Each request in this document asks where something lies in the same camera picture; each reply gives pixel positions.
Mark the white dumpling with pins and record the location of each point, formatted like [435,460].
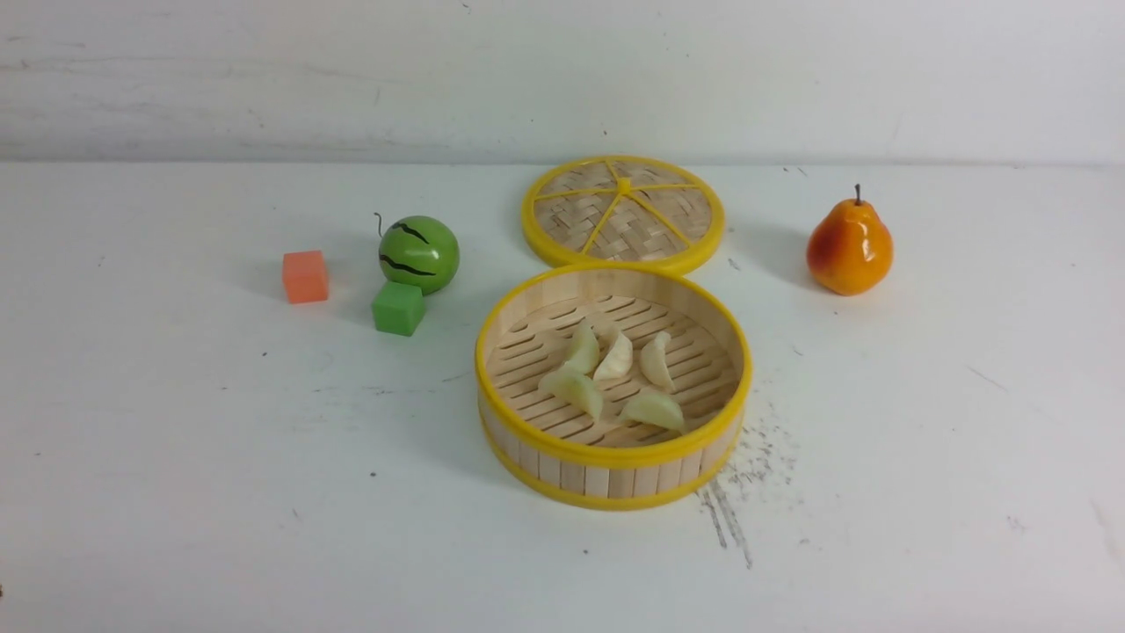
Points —
[575,388]
[654,363]
[583,353]
[618,359]

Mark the bamboo steamer tray yellow rim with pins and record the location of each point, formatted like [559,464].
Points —
[609,463]

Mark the greenish dumpling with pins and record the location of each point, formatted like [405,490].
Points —
[656,409]

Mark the woven bamboo steamer lid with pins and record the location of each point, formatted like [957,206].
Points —
[623,209]

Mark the green toy watermelon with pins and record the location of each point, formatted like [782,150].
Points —
[420,251]

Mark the green cube block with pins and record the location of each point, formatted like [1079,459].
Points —
[398,308]

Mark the orange cube block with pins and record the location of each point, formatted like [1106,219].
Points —
[305,277]

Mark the orange toy pear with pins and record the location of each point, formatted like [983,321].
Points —
[851,250]

